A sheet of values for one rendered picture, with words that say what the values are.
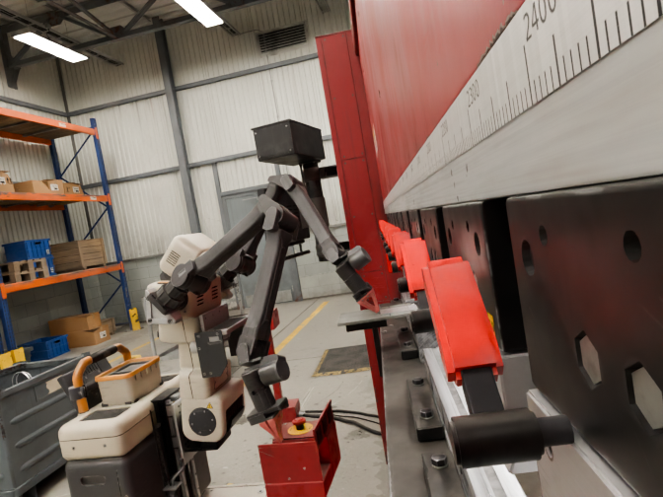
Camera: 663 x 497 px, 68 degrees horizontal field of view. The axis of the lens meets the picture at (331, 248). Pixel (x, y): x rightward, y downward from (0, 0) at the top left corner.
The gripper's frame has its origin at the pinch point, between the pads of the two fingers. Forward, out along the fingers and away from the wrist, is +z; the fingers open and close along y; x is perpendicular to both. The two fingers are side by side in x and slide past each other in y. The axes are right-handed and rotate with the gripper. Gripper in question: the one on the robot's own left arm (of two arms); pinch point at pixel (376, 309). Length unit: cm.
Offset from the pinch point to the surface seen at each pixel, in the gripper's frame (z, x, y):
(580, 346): -16, -21, -156
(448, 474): 16, -2, -93
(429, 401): 16, -2, -61
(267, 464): 7, 42, -51
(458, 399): 13, -9, -78
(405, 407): 15, 4, -55
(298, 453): 9, 33, -52
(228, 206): -226, 171, 731
